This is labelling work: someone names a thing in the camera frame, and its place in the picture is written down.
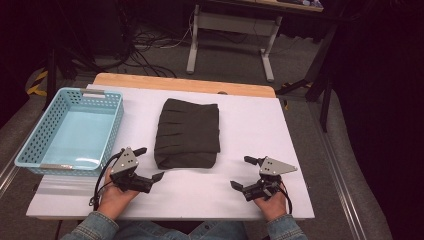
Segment person's right hand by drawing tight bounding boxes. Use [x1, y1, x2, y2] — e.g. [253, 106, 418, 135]
[253, 189, 288, 223]

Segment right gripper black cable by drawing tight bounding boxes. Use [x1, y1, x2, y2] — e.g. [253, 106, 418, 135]
[278, 179, 294, 215]

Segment light blue plastic basket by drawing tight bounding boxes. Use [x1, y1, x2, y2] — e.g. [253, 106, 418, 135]
[13, 87, 125, 177]

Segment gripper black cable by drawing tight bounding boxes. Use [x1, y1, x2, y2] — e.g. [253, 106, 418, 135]
[278, 179, 294, 215]
[88, 150, 126, 212]

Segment black angled stand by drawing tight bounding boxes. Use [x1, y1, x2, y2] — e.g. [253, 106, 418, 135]
[275, 19, 338, 133]

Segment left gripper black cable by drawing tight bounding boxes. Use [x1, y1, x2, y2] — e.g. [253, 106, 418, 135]
[88, 150, 126, 212]

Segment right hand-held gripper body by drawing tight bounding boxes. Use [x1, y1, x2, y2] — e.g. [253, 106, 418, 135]
[242, 155, 299, 202]

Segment metal floor rail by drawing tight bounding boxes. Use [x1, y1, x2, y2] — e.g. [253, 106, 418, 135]
[0, 143, 25, 198]
[321, 129, 368, 240]

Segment bundle of floor cables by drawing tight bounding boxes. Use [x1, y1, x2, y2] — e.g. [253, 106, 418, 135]
[124, 28, 196, 79]

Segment white-framed desk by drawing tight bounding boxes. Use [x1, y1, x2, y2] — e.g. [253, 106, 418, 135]
[185, 0, 325, 83]

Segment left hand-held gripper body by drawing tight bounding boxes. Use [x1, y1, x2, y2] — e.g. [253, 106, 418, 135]
[109, 146, 156, 195]

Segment black tripod stand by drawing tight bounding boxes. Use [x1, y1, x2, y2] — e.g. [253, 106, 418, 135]
[42, 46, 99, 112]

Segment yellow black hazard tape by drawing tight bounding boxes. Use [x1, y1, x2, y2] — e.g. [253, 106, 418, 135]
[26, 68, 50, 98]

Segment person's legs in jeans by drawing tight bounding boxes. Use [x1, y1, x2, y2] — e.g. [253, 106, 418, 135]
[114, 219, 249, 240]

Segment dark cloth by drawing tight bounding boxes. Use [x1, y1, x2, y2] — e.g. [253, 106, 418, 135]
[153, 97, 222, 170]

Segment white table mat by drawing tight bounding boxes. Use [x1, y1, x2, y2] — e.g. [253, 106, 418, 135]
[25, 83, 315, 221]

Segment person's left hand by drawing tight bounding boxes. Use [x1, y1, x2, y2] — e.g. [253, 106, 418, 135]
[97, 166, 140, 221]

